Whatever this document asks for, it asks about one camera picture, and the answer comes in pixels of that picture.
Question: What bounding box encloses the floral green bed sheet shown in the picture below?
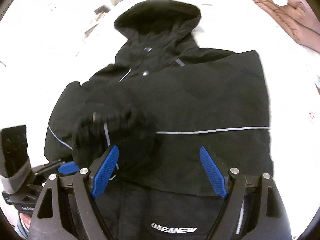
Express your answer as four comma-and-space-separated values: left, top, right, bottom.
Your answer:
1, 0, 319, 239

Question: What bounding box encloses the folded brown quilt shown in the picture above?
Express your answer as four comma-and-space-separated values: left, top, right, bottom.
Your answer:
252, 0, 319, 52

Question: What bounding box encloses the black hooded jacket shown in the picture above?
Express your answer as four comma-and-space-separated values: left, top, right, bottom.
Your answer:
44, 0, 273, 239

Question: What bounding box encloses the person's left hand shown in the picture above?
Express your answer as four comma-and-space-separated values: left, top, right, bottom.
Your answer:
19, 213, 31, 231

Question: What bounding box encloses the bedside table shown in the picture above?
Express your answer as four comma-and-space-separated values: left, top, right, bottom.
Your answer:
84, 5, 111, 38

